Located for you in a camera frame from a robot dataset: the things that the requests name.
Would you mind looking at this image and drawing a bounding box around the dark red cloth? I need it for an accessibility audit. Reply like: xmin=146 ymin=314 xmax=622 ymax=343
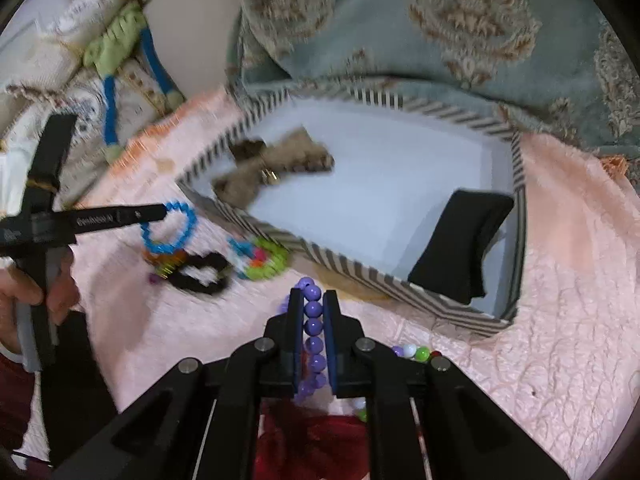
xmin=0 ymin=352 xmax=38 ymax=453

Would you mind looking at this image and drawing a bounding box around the green and blue plush toy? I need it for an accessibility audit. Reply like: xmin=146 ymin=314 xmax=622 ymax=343
xmin=82 ymin=2 xmax=186 ymax=163

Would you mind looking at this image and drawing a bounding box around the black scrunchie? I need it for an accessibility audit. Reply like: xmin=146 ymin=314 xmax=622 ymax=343
xmin=167 ymin=252 xmax=235 ymax=295

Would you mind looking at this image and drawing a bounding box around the blue bead bracelet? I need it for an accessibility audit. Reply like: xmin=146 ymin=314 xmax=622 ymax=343
xmin=140 ymin=201 xmax=197 ymax=257

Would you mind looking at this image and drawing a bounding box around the teal damask cushion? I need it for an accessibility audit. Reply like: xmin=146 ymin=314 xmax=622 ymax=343
xmin=222 ymin=0 xmax=640 ymax=156

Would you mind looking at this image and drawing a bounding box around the striped cardboard box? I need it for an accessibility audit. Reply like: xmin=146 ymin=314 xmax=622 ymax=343
xmin=175 ymin=77 xmax=528 ymax=338

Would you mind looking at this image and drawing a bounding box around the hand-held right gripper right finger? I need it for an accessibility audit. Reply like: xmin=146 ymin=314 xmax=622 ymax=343
xmin=322 ymin=289 xmax=571 ymax=480

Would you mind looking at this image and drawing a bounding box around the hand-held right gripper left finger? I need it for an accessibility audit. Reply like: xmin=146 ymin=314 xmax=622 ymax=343
xmin=50 ymin=287 xmax=306 ymax=480

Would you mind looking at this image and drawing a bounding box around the purple bead bracelet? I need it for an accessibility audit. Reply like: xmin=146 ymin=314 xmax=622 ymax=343
xmin=280 ymin=276 xmax=328 ymax=406

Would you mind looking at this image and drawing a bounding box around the plain beige pillow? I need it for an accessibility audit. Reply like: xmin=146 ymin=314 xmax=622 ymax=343
xmin=145 ymin=0 xmax=241 ymax=96

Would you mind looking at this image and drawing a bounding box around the brown bow hair clip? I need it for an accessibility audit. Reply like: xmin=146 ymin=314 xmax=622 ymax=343
xmin=212 ymin=127 xmax=336 ymax=208

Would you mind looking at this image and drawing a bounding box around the green multicolour bead bracelet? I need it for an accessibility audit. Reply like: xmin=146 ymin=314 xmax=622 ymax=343
xmin=229 ymin=237 xmax=291 ymax=281

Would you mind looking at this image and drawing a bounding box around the black cloth pouch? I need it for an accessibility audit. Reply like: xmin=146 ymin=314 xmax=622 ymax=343
xmin=407 ymin=189 xmax=516 ymax=306

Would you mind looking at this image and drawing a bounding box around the person's left hand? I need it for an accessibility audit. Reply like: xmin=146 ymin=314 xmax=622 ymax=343
xmin=0 ymin=250 xmax=82 ymax=356

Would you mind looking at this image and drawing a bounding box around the red satin bow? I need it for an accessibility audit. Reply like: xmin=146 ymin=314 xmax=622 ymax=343
xmin=257 ymin=400 xmax=371 ymax=480

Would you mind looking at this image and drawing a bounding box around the cream patterned cushion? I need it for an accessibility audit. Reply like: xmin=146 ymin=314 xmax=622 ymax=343
xmin=0 ymin=0 xmax=201 ymax=201

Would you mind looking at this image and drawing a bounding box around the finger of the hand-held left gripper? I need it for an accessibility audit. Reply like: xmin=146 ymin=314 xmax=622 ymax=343
xmin=72 ymin=202 xmax=170 ymax=235

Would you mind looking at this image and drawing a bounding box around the orange yellow crystal bracelet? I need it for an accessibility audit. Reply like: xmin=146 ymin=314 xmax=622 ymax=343
xmin=142 ymin=250 xmax=188 ymax=286

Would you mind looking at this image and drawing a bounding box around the multicolour round bead bracelet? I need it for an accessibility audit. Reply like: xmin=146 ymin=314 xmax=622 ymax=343
xmin=354 ymin=344 xmax=443 ymax=422

